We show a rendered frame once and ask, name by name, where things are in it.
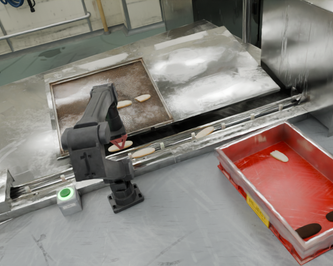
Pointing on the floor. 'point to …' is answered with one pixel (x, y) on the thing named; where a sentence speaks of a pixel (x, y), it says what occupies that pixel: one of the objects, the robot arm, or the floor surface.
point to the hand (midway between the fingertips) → (120, 144)
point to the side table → (159, 223)
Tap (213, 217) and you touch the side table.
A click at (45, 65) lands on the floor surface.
